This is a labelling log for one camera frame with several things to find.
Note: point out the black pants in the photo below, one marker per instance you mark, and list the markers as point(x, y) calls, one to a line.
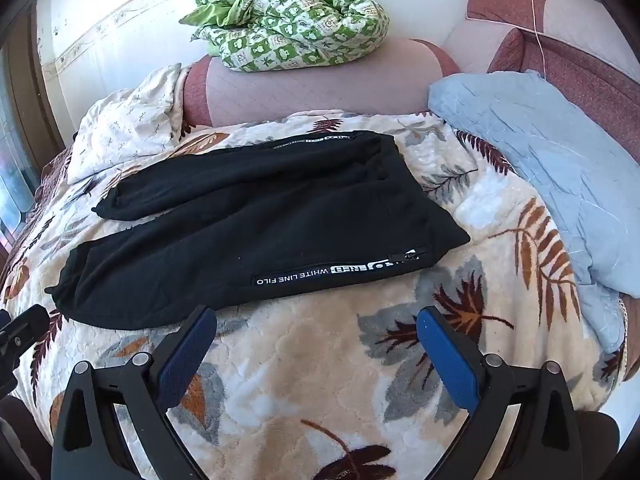
point(250, 220)

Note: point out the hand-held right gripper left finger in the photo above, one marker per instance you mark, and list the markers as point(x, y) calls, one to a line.
point(187, 355)

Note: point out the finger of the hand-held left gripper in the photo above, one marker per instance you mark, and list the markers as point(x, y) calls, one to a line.
point(27, 322)

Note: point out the window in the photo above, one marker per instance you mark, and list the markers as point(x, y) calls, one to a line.
point(10, 160)

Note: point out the cream floral pillow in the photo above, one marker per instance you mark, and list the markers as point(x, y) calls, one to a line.
point(130, 115)

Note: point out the light blue quilt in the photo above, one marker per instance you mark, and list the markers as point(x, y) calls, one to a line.
point(540, 160)

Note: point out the pink padded headboard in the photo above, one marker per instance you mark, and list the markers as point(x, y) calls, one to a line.
point(325, 90)

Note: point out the leaf-print plush blanket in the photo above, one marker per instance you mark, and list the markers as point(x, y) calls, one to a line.
point(300, 360)

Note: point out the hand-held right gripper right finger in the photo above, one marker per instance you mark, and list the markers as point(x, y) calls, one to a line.
point(450, 360)

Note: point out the green patterned pillow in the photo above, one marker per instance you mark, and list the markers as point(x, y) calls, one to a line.
point(300, 20)

